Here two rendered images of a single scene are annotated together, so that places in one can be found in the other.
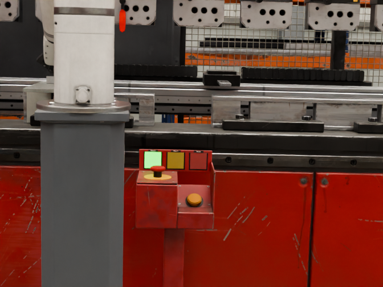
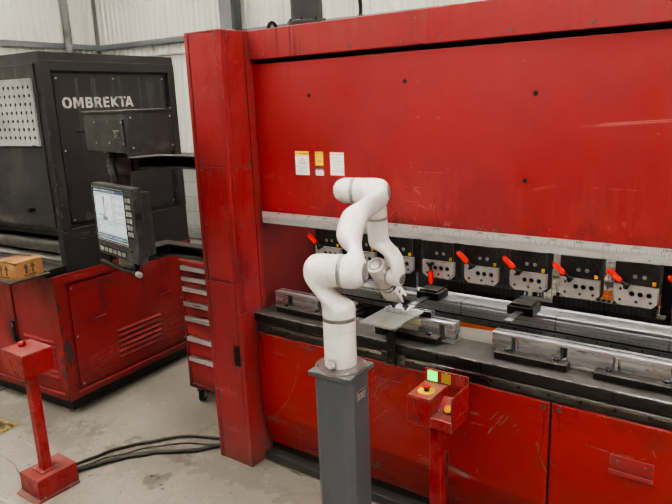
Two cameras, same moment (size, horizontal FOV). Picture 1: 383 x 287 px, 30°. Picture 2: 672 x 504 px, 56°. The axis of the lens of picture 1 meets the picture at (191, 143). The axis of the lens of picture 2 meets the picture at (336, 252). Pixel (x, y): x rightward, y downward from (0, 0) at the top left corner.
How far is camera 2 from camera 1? 1.40 m
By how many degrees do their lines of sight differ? 38
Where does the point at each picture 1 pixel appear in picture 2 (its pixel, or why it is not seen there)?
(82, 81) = (331, 357)
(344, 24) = (586, 295)
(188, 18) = (474, 278)
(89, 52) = (334, 343)
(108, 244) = (344, 444)
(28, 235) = (374, 400)
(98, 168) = (338, 404)
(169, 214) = (425, 418)
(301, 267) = (542, 466)
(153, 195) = (416, 404)
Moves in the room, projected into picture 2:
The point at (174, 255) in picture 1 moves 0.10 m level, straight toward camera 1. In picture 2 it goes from (435, 441) to (423, 452)
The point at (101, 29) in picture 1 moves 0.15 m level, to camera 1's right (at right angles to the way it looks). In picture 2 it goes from (341, 331) to (376, 339)
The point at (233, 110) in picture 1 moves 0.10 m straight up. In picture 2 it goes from (506, 342) to (507, 320)
